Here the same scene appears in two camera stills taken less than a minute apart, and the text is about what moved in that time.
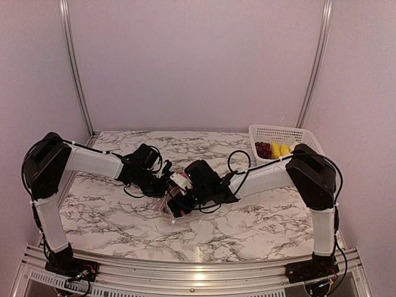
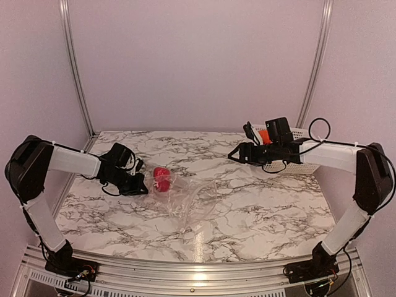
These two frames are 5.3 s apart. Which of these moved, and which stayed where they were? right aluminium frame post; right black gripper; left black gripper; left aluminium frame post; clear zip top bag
Moved: left black gripper; right black gripper; clear zip top bag
Stayed: left aluminium frame post; right aluminium frame post
